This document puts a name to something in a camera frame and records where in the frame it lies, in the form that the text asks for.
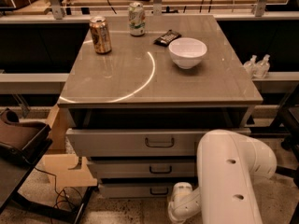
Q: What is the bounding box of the clear pump bottle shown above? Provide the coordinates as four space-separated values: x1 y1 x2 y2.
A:
243 55 257 78
253 54 270 78

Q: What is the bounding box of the black floor cable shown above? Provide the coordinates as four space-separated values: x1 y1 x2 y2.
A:
33 166 84 224

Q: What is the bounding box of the white green soda can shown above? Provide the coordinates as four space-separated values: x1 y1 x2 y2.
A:
128 2 145 36

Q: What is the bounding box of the grey middle drawer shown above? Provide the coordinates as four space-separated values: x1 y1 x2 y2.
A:
87 159 196 179

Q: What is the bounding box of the gold soda can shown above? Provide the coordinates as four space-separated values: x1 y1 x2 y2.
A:
89 16 112 54

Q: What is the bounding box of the grey top drawer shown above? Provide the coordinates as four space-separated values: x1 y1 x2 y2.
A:
65 127 251 158

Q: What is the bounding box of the grey drawer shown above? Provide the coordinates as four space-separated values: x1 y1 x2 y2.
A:
99 183 173 199
87 159 196 179
65 127 251 158

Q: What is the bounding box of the right clear pump bottle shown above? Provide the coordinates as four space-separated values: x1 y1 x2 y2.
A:
253 54 270 78

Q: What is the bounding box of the grey bottom drawer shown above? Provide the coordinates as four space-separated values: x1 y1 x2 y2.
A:
99 183 173 199

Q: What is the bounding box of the left clear pump bottle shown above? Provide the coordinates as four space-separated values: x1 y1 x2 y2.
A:
243 55 257 78

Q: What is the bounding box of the black snack bar wrapper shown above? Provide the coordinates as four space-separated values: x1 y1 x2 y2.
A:
154 30 181 47

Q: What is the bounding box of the white bowl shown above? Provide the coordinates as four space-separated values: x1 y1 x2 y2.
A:
168 37 207 69

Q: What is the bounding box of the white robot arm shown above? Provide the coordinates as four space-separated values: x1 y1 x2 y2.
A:
168 130 277 224

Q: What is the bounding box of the grey drawer cabinet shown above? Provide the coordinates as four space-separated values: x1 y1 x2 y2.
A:
57 14 263 161

